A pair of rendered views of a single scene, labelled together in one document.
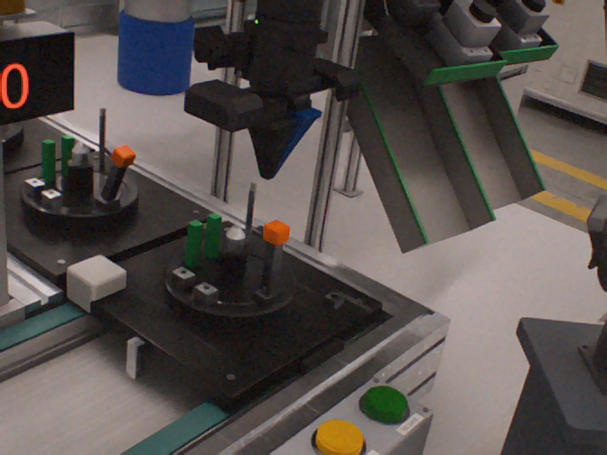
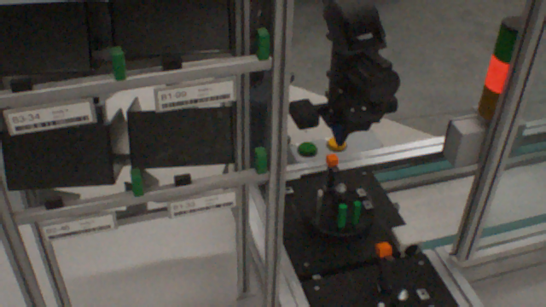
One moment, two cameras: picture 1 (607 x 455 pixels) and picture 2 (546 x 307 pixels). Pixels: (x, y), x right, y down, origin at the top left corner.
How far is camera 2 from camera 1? 158 cm
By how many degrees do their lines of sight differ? 105
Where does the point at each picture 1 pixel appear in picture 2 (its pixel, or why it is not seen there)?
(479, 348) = (177, 221)
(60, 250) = (419, 274)
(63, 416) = (427, 216)
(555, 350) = (265, 89)
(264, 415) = (357, 162)
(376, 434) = (319, 143)
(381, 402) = (310, 146)
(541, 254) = not seen: hidden behind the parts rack
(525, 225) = not seen: outside the picture
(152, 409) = not seen: hidden behind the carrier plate
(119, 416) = (403, 208)
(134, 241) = (372, 269)
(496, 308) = (130, 240)
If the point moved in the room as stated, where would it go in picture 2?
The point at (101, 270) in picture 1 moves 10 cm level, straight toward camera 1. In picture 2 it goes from (405, 230) to (415, 196)
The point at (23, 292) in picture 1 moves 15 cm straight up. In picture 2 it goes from (443, 255) to (461, 195)
